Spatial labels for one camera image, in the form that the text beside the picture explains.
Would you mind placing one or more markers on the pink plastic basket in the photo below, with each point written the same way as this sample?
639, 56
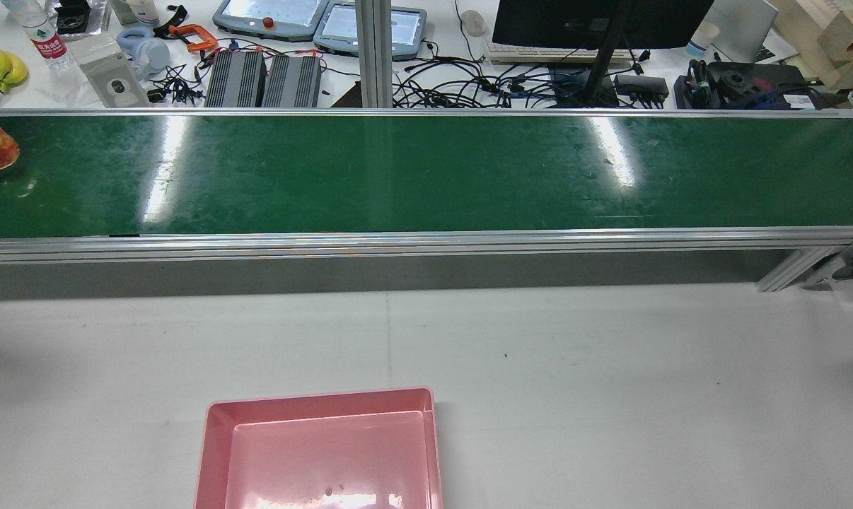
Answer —
327, 452

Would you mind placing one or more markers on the green conveyor belt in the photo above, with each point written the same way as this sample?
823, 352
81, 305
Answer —
426, 177

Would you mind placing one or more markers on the grey ribbed power box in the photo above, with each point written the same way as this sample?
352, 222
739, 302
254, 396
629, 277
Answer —
235, 79
293, 81

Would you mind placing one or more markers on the white keyboard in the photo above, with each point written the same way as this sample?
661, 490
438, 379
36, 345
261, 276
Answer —
525, 55

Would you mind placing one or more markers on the grey teach pendant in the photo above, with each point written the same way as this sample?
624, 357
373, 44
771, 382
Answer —
373, 32
271, 15

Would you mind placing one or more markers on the white computer mouse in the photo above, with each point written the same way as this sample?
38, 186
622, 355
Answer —
473, 22

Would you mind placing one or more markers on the black Huawei monitor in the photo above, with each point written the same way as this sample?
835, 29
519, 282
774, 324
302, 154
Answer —
540, 25

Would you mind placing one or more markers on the black adapter box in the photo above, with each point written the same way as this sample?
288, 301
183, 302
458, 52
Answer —
642, 86

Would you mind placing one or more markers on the orange clamp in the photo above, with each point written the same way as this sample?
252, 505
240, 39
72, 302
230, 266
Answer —
193, 37

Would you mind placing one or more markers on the light blue headphones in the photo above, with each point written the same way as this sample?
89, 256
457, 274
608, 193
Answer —
147, 51

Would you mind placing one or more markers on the striped paper cup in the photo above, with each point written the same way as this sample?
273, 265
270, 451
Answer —
702, 39

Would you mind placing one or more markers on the black equipment case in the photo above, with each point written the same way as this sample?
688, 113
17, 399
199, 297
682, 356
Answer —
745, 85

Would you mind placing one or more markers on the clear zip bag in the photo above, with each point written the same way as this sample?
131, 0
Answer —
112, 78

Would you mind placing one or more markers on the white jar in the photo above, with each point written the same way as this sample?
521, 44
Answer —
136, 10

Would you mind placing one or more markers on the silver laptop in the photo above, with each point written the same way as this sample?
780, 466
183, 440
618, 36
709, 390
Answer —
748, 28

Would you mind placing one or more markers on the black box in clear case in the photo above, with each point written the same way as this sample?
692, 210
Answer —
73, 14

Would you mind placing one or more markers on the clear water bottle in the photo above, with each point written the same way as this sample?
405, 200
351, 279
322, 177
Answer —
44, 35

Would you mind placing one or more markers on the yellow plastic toy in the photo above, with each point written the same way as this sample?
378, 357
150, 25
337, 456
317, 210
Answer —
6, 67

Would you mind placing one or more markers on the wooden block stack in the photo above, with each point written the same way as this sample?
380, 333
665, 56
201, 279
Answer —
837, 39

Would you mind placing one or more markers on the aluminium frame post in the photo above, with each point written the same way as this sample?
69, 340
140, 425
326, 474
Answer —
374, 56

